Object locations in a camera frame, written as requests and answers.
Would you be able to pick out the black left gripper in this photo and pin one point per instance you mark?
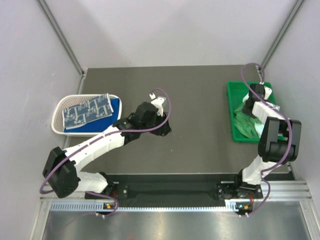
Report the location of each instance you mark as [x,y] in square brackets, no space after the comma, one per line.
[163,131]

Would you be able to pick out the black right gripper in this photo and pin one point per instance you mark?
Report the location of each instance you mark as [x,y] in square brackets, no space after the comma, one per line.
[246,111]

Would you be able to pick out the green towel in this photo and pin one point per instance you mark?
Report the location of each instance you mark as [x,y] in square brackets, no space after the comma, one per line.
[245,124]

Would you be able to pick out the blue white patterned towel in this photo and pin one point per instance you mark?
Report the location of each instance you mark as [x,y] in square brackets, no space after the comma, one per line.
[88,111]

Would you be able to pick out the pale mint towel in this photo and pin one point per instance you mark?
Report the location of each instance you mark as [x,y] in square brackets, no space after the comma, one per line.
[258,127]

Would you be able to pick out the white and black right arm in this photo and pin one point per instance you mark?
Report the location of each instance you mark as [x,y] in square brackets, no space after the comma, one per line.
[279,142]

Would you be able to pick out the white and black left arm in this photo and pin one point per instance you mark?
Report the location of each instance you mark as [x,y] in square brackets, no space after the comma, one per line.
[63,169]

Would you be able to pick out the green plastic bin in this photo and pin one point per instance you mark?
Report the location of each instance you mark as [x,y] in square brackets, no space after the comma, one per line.
[236,92]

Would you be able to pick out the folded patterned letter towel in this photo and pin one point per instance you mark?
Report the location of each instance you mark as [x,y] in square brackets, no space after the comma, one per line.
[69,127]

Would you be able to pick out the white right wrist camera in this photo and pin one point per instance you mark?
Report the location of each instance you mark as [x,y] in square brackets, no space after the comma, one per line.
[267,91]

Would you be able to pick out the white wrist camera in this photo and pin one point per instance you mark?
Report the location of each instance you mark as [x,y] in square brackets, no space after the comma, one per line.
[159,102]
[267,91]

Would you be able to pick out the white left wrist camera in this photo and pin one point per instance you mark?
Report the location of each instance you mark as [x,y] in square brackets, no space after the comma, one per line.
[159,102]

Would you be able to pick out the right aluminium corner post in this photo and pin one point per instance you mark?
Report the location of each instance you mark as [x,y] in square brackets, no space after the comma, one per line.
[284,28]

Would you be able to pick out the aluminium corner post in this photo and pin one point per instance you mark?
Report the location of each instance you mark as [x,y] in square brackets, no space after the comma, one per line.
[284,28]
[60,35]

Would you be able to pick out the grey slotted cable duct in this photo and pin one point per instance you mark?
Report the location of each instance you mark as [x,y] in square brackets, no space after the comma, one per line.
[102,207]

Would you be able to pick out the aluminium frame rail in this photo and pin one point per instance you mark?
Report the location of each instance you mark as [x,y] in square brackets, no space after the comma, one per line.
[294,190]

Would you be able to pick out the left aluminium corner post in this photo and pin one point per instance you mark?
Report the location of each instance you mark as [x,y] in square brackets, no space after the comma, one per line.
[60,35]

